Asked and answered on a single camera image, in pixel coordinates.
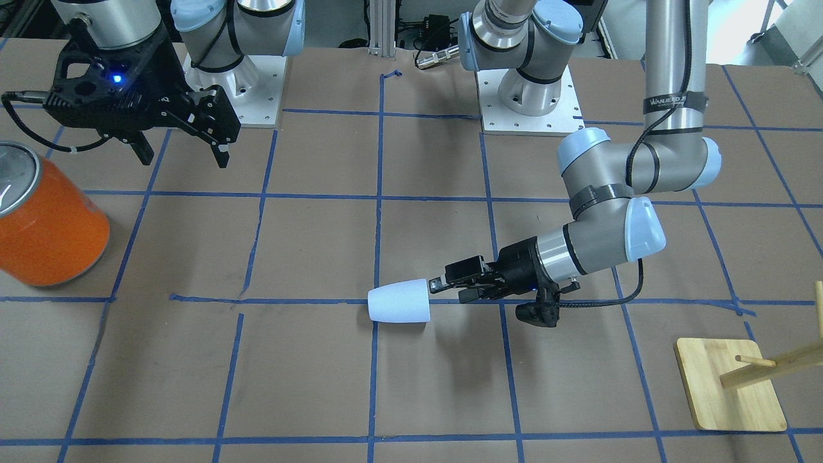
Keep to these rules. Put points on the silver cable connector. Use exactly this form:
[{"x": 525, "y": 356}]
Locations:
[{"x": 437, "y": 58}]

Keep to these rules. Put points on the light blue plastic cup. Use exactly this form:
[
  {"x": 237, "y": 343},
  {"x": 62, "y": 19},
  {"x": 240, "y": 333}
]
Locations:
[{"x": 401, "y": 302}]

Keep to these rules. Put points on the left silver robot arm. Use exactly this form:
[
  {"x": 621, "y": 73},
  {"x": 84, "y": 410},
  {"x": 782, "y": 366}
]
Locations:
[{"x": 613, "y": 221}]

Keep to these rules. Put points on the black power box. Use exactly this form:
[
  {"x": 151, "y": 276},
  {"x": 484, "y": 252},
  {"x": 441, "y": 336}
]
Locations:
[{"x": 433, "y": 28}]

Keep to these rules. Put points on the aluminium frame post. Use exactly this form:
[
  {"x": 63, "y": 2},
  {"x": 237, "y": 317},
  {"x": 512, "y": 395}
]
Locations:
[{"x": 382, "y": 22}]

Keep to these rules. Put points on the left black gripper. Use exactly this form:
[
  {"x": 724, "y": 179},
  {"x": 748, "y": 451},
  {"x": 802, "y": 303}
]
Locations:
[{"x": 518, "y": 262}]

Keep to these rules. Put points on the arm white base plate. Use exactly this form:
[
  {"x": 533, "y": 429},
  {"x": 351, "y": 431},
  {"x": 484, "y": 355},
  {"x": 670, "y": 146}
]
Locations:
[
  {"x": 263, "y": 90},
  {"x": 511, "y": 105}
]

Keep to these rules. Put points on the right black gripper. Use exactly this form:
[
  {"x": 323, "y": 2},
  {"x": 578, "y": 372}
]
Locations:
[{"x": 162, "y": 69}]

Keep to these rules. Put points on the orange can with silver lid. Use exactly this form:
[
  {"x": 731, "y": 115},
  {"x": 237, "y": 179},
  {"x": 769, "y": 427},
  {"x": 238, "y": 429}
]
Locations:
[{"x": 51, "y": 232}]

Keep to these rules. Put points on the wooden cup rack stand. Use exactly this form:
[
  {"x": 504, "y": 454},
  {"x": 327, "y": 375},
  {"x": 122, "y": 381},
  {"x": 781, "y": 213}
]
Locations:
[{"x": 728, "y": 382}]

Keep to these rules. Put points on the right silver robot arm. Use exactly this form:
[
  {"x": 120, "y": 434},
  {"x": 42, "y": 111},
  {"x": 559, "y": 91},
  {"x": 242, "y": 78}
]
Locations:
[{"x": 218, "y": 34}]

